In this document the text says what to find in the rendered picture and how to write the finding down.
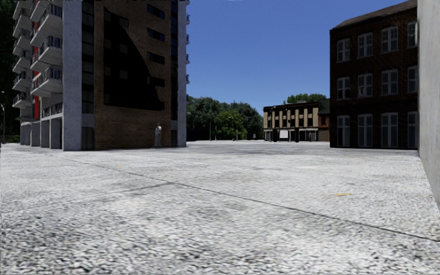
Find pale concrete building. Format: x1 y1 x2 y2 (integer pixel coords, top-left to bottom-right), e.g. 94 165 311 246
417 0 440 210

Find trees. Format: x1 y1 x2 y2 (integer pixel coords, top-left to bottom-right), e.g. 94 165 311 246
186 95 265 142
284 93 328 105

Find grey street lamp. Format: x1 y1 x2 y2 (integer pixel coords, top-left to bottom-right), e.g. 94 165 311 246
269 105 277 142

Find dark red brick building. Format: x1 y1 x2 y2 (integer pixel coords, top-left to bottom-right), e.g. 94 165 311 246
329 0 420 150

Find person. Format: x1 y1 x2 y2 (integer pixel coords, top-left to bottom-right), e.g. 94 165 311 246
153 123 163 149

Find brown brick apartment building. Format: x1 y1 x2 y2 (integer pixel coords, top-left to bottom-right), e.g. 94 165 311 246
11 0 191 152

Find tan and dark building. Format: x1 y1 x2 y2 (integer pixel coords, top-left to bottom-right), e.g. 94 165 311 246
262 101 321 143

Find small red brick building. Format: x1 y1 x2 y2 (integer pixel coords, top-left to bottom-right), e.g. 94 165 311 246
317 99 331 142

